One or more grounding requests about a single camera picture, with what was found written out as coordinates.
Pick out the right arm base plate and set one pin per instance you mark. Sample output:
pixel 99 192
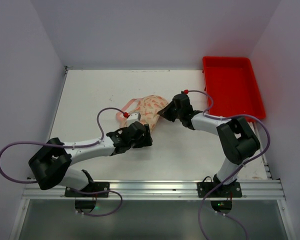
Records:
pixel 232 190

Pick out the floral mesh laundry bag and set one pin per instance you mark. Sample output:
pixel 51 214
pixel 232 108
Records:
pixel 148 108

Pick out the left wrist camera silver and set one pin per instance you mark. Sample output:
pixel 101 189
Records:
pixel 132 118

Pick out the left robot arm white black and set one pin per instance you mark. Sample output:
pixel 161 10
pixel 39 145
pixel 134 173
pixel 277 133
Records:
pixel 51 165

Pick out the aluminium front rail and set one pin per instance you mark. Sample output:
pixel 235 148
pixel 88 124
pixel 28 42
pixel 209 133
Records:
pixel 166 190

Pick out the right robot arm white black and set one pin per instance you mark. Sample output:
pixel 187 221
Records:
pixel 238 140

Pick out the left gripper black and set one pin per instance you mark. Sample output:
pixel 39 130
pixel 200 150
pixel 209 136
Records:
pixel 142 135

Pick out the red plastic tray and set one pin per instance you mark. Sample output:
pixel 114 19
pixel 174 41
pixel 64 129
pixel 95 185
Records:
pixel 231 83

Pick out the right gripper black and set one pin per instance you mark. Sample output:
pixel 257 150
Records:
pixel 172 111

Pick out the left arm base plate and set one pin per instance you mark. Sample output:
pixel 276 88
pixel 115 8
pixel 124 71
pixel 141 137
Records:
pixel 101 187

